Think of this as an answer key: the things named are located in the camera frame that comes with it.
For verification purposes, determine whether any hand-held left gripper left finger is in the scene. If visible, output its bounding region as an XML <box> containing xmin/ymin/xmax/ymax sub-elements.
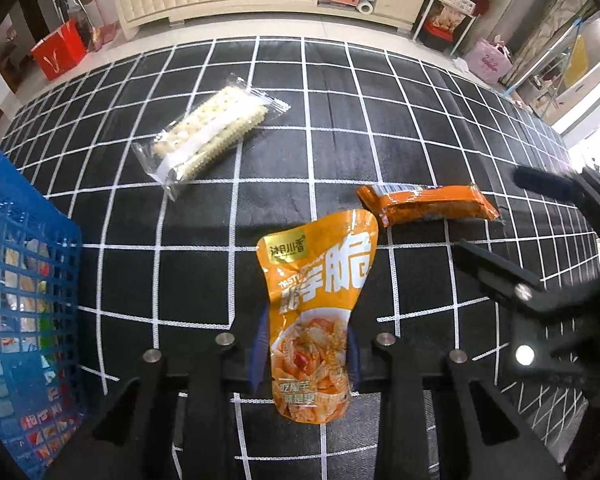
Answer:
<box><xmin>45</xmin><ymin>310</ymin><xmax>273</xmax><ymax>480</ymax></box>

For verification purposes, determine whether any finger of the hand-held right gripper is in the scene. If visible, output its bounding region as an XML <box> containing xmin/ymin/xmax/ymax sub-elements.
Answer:
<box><xmin>512</xmin><ymin>164</ymin><xmax>598</xmax><ymax>211</ymax></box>
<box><xmin>452</xmin><ymin>239</ymin><xmax>583</xmax><ymax>322</ymax></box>

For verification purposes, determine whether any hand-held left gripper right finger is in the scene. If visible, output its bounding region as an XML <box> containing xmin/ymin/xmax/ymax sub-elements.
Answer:
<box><xmin>347</xmin><ymin>319</ymin><xmax>567</xmax><ymax>480</ymax></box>

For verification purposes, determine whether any long orange snack packet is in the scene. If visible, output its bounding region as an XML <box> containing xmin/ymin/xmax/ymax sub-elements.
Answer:
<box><xmin>356</xmin><ymin>183</ymin><xmax>501</xmax><ymax>228</ymax></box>

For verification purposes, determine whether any orange stand-up snack pouch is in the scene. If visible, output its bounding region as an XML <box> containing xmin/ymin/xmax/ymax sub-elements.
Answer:
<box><xmin>256</xmin><ymin>208</ymin><xmax>381</xmax><ymax>426</ymax></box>

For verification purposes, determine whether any red snack packet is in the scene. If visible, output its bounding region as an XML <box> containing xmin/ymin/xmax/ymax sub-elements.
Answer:
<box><xmin>17</xmin><ymin>405</ymin><xmax>81</xmax><ymax>461</ymax></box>

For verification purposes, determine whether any clear cracker packet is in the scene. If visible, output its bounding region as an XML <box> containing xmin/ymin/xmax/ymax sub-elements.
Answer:
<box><xmin>131</xmin><ymin>74</ymin><xmax>292</xmax><ymax>202</ymax></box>

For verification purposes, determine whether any blue plastic mesh basket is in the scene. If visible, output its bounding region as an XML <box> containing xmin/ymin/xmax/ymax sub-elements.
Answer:
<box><xmin>0</xmin><ymin>110</ymin><xmax>88</xmax><ymax>480</ymax></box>

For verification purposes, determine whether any yellow hanging towel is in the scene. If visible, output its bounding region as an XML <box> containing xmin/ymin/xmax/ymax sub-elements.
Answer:
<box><xmin>565</xmin><ymin>35</ymin><xmax>591</xmax><ymax>86</ymax></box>

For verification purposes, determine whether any pink paper bag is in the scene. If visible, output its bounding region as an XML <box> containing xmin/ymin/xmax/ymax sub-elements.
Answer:
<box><xmin>462</xmin><ymin>36</ymin><xmax>513</xmax><ymax>86</ymax></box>

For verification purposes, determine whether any orange snack bag on rack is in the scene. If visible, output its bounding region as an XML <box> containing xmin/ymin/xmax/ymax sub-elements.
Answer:
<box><xmin>427</xmin><ymin>5</ymin><xmax>468</xmax><ymax>36</ymax></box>

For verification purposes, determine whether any black white checked tablecloth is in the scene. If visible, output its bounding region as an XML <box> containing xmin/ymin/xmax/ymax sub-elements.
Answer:
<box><xmin>0</xmin><ymin>35</ymin><xmax>600</xmax><ymax>480</ymax></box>

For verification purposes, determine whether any small red bag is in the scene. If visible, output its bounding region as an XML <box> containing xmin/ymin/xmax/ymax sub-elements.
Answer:
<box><xmin>92</xmin><ymin>21</ymin><xmax>120</xmax><ymax>52</ymax></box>

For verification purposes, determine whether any red paper bag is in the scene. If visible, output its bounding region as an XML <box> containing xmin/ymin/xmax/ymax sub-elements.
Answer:
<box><xmin>30</xmin><ymin>19</ymin><xmax>88</xmax><ymax>81</ymax></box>

